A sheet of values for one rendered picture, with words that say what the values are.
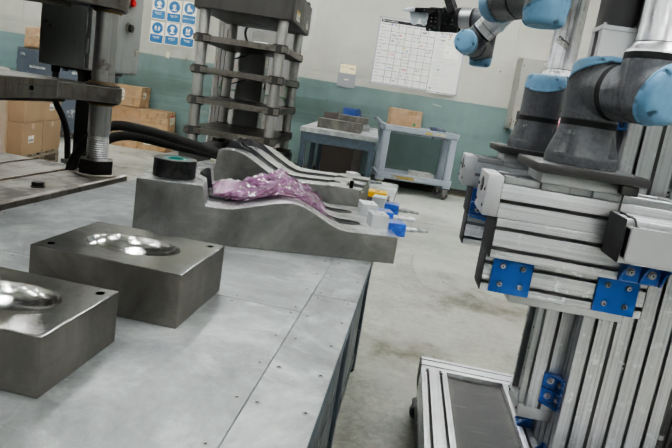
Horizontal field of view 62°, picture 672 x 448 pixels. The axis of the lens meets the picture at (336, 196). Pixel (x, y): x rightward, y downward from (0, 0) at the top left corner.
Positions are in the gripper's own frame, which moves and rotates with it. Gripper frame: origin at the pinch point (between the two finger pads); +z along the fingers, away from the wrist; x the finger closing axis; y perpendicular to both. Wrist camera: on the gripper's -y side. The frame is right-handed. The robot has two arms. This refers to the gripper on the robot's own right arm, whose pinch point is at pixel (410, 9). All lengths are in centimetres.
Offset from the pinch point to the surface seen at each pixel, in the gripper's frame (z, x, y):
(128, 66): 64, -74, 26
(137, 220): -18, -133, 45
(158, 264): -47, -152, 38
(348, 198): -30, -81, 49
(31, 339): -55, -172, 37
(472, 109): 174, 552, 100
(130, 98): 553, 287, 120
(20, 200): 21, -134, 50
